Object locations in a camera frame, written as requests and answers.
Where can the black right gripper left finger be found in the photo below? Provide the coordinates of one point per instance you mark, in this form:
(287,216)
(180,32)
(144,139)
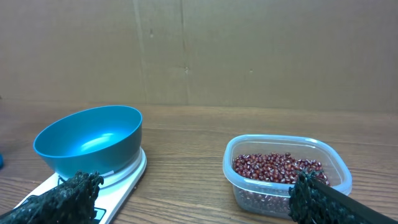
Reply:
(73,201)

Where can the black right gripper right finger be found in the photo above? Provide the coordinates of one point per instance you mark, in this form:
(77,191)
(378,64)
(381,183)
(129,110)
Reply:
(312,201)

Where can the blue plastic measuring scoop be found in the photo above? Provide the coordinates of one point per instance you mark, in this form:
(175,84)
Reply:
(1,161)

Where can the white digital kitchen scale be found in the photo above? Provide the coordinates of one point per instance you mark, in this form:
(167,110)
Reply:
(116,189)

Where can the teal blue bowl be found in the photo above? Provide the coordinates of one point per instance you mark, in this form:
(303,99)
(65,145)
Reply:
(102,139)

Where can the red adzuki beans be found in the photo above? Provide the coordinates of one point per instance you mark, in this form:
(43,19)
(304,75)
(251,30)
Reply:
(278,168)

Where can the clear plastic bean container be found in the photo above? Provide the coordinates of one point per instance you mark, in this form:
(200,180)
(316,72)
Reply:
(270,198)

